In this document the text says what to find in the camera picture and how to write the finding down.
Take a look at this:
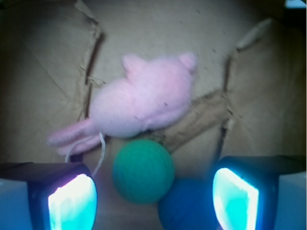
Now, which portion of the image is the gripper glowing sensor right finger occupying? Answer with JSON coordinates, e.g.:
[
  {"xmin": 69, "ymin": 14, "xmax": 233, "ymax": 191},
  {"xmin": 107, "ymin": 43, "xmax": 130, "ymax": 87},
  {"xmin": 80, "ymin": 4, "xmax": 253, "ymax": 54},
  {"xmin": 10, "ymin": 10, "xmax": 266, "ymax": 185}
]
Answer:
[{"xmin": 213, "ymin": 155, "xmax": 307, "ymax": 230}]

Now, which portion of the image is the blue textured ball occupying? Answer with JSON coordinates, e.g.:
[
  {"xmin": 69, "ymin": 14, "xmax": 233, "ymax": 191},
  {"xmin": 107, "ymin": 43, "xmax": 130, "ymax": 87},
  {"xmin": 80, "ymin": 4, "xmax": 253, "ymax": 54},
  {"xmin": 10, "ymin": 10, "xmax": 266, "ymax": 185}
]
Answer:
[{"xmin": 158, "ymin": 178, "xmax": 218, "ymax": 230}]

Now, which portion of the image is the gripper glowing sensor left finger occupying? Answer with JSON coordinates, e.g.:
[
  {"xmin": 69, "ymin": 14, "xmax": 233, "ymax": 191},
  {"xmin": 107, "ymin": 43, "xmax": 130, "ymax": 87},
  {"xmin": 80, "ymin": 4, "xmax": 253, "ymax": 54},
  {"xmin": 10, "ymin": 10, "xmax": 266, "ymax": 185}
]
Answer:
[{"xmin": 0, "ymin": 162, "xmax": 97, "ymax": 230}]

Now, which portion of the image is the pink plush toy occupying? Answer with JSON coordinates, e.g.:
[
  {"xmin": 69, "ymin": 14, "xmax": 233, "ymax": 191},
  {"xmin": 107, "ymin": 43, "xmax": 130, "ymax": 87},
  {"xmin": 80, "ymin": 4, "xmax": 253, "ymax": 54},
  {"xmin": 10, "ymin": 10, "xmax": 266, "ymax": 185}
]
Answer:
[{"xmin": 47, "ymin": 52, "xmax": 197, "ymax": 156}]

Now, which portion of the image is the green textured ball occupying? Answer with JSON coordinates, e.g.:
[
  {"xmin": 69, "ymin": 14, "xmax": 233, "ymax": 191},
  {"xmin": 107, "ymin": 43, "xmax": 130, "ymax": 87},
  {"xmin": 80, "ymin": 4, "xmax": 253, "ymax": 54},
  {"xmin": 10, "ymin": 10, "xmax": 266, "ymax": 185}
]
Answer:
[{"xmin": 112, "ymin": 139, "xmax": 175, "ymax": 204}]

